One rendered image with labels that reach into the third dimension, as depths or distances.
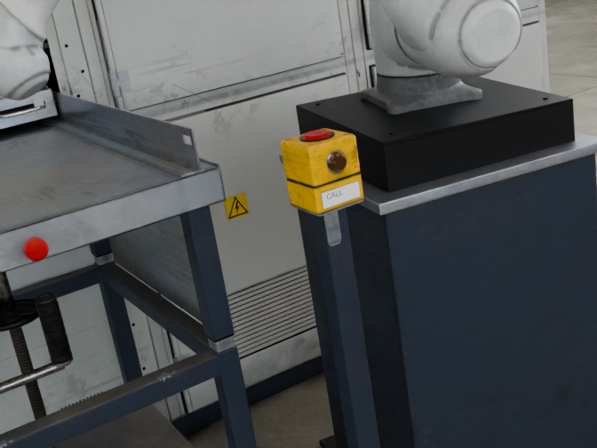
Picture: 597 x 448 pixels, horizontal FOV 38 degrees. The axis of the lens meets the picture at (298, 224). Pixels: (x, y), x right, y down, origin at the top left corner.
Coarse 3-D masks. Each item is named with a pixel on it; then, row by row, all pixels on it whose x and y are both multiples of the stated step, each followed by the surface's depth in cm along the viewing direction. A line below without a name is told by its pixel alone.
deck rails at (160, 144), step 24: (72, 96) 181; (72, 120) 186; (96, 120) 172; (120, 120) 159; (144, 120) 148; (96, 144) 166; (120, 144) 161; (144, 144) 152; (168, 144) 142; (192, 144) 133; (168, 168) 138; (192, 168) 136
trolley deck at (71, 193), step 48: (0, 144) 181; (48, 144) 173; (0, 192) 142; (48, 192) 137; (96, 192) 133; (144, 192) 130; (192, 192) 134; (0, 240) 120; (48, 240) 124; (96, 240) 128
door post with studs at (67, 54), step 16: (64, 0) 185; (64, 16) 185; (48, 32) 185; (64, 32) 186; (64, 48) 187; (80, 48) 189; (64, 64) 188; (80, 64) 189; (64, 80) 189; (80, 80) 190; (80, 96) 191; (128, 272) 205; (128, 304) 207; (144, 320) 210; (144, 336) 211; (144, 352) 212; (144, 368) 213
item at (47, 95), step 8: (48, 88) 191; (48, 96) 190; (0, 104) 185; (8, 104) 186; (16, 104) 187; (24, 104) 188; (32, 104) 189; (48, 104) 191; (0, 112) 186; (8, 112) 187; (32, 112) 189; (48, 112) 191; (56, 112) 192; (0, 120) 186; (8, 120) 187; (16, 120) 188; (24, 120) 189; (32, 120) 190; (0, 128) 186
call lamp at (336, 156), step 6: (336, 150) 119; (330, 156) 118; (336, 156) 118; (342, 156) 118; (330, 162) 118; (336, 162) 118; (342, 162) 118; (330, 168) 118; (336, 168) 118; (342, 168) 118
